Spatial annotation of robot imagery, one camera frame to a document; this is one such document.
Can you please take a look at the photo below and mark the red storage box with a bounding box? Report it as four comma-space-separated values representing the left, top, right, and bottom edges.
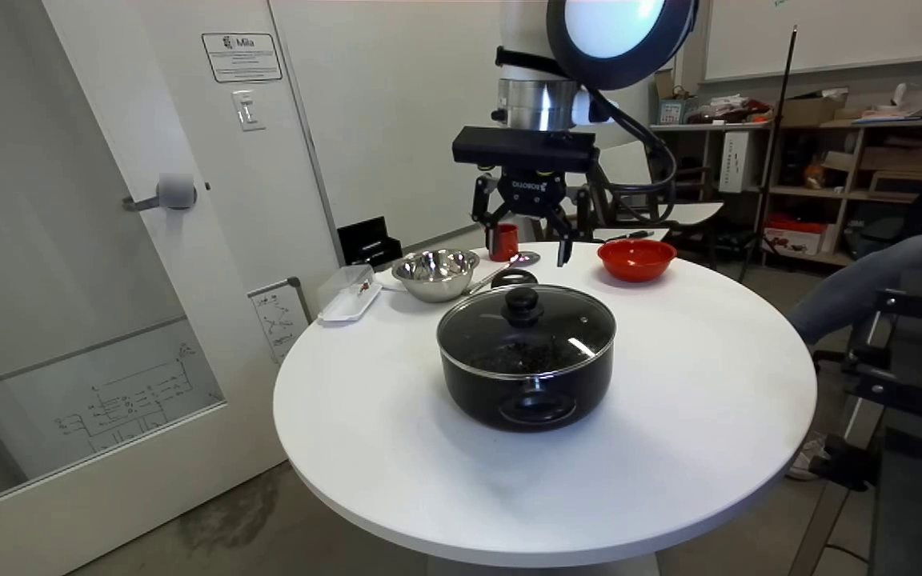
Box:
761, 215, 834, 259

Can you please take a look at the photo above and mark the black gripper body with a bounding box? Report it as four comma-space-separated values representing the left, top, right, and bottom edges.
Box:
487, 166, 597, 217

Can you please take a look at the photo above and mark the bluish grey rounded object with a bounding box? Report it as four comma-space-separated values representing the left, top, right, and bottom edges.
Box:
792, 229, 922, 345

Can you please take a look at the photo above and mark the brown cardboard box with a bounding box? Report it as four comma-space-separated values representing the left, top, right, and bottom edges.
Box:
780, 94, 848, 131

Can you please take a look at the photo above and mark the white door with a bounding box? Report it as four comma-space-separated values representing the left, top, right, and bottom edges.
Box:
0, 0, 344, 576

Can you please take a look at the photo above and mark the stainless steel bowl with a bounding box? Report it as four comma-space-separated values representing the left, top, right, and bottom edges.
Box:
387, 245, 485, 305

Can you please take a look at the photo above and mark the wooden shelf unit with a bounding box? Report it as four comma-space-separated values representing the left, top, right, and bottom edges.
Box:
646, 91, 922, 270

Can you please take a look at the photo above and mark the clear plastic container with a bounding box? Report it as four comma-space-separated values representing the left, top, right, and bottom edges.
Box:
316, 261, 379, 301

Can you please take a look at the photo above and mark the white wall sign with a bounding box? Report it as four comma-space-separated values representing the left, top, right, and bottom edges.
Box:
199, 30, 287, 86

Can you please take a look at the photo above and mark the black cooking pot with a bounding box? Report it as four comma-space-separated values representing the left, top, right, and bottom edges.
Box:
434, 267, 618, 434

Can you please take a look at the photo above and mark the glass lid with black knob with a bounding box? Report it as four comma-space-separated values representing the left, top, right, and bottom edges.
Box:
437, 283, 618, 384

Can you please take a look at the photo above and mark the red bowl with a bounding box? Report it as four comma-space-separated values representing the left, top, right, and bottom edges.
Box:
597, 238, 681, 285

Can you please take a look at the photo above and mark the white light switch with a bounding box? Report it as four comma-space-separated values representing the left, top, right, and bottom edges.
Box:
230, 86, 271, 135

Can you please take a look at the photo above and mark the silver door lever handle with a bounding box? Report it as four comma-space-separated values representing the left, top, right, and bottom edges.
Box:
122, 174, 203, 215

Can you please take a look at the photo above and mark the red mug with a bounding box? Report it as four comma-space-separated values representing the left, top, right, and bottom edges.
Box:
487, 221, 524, 267

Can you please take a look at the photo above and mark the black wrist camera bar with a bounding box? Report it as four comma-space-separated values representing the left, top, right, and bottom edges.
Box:
453, 124, 603, 174

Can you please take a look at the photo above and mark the small leaning whiteboard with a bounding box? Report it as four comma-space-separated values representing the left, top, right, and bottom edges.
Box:
248, 275, 316, 369

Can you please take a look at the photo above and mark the thin black tripod pole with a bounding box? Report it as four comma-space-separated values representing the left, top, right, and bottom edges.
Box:
736, 25, 804, 289

